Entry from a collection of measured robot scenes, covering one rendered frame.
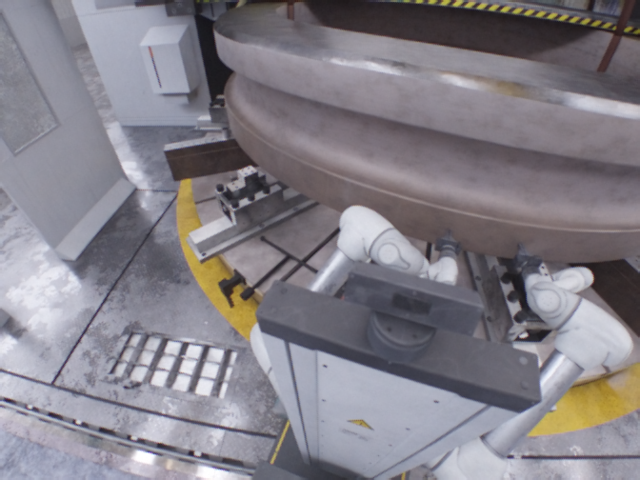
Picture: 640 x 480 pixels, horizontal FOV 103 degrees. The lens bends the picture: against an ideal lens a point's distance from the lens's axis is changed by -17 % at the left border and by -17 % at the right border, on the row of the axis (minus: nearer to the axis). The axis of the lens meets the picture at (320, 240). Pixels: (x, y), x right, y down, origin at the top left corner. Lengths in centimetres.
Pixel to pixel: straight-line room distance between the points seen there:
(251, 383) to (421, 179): 170
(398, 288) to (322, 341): 12
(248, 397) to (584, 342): 186
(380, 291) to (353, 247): 75
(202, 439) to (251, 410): 35
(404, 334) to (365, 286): 6
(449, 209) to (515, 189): 38
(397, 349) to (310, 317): 11
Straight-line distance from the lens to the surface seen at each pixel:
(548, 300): 107
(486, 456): 118
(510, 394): 39
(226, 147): 336
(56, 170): 372
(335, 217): 274
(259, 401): 222
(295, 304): 39
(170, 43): 488
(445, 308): 31
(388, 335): 31
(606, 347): 113
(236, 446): 219
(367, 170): 180
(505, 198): 183
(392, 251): 94
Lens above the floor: 211
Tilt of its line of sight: 45 degrees down
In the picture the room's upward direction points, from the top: straight up
